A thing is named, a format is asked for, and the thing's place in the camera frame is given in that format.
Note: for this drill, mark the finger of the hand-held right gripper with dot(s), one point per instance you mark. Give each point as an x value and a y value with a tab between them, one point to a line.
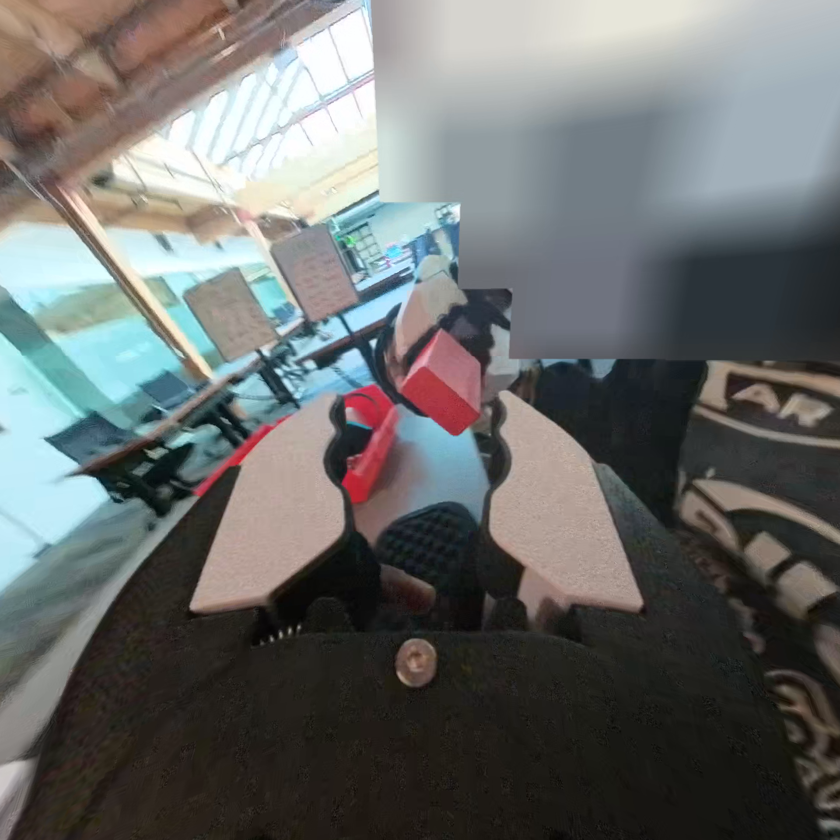
502	380
423	315

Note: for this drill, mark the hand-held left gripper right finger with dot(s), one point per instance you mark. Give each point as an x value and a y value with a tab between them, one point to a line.
558	512

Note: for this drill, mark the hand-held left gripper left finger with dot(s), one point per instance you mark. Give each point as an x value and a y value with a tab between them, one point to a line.
275	512

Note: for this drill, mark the red rectangular wooden block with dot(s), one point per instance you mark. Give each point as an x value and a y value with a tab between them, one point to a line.
439	387

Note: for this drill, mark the grey-topped office desk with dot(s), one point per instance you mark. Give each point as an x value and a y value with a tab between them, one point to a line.
367	321

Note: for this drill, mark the whiteboard on black stand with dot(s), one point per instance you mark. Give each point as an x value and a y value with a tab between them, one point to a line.
229	315
315	272

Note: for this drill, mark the red plastic bin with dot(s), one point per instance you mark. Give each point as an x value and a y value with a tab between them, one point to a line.
377	453

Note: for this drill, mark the black mesh pad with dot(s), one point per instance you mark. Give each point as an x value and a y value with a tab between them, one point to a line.
426	538

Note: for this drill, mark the brown-edged office desk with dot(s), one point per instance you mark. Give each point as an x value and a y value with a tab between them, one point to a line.
164	426

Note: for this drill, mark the black office chair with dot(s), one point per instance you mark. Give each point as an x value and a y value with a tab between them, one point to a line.
167	388
131	472

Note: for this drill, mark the black printed sweatshirt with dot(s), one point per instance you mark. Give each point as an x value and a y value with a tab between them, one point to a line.
754	459

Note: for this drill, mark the wooden support post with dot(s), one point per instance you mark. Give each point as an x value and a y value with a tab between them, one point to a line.
131	282

